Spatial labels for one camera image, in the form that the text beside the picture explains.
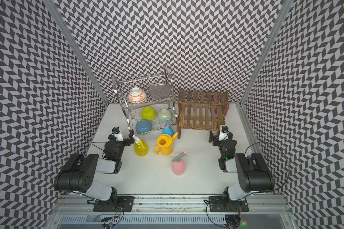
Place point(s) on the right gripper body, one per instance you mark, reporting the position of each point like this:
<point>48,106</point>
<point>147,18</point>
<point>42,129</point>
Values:
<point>216,142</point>

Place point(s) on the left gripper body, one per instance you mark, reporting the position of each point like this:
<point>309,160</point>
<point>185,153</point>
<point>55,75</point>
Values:
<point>125,142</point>

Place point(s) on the blue spray bottle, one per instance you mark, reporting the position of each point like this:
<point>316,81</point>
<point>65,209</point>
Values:
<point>166,129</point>

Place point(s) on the yellow watering can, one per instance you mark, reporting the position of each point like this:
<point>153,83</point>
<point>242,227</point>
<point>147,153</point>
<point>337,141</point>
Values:
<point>165,144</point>

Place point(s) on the pink spray bottle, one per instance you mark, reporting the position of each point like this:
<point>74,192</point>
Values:
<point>178,164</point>

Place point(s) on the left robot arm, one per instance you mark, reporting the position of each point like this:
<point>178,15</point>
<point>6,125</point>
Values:
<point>78,175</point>

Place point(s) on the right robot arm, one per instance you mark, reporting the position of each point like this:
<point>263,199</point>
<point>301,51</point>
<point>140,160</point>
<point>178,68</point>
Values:
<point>253,174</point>

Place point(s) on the wooden slatted shelf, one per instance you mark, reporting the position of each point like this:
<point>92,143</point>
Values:
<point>201,110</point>

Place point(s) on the blue bowl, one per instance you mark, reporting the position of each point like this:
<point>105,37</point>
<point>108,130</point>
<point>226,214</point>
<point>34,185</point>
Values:
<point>143,126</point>

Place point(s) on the yellow spray bottle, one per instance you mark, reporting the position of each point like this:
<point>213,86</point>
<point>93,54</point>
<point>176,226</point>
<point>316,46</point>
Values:
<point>140,147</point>

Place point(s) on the lime green bowl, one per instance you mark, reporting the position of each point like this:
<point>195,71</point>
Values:
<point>148,113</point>

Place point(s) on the metal dish rack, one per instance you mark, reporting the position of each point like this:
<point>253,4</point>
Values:
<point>132,112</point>

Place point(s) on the pale green bowl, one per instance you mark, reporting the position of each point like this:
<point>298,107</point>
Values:
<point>164,115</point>

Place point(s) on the white orange patterned bowl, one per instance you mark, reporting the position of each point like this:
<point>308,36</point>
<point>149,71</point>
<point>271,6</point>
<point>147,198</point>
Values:
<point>137,95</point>

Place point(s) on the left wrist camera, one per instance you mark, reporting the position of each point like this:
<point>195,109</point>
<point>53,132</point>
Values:
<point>117,135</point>

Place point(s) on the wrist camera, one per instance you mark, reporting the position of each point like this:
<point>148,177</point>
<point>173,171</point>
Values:
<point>223,134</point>
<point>117,135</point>

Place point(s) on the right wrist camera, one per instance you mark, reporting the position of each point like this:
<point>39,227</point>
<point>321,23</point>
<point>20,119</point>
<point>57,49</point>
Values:
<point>223,134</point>

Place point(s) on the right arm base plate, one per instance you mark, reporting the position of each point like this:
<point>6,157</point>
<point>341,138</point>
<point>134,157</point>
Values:
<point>217,204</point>

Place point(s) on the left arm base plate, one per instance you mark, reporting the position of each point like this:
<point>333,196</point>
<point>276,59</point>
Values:
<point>121,202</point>

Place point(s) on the aluminium front rail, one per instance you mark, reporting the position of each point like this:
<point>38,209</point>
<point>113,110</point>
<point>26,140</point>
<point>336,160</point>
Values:
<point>198,204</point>

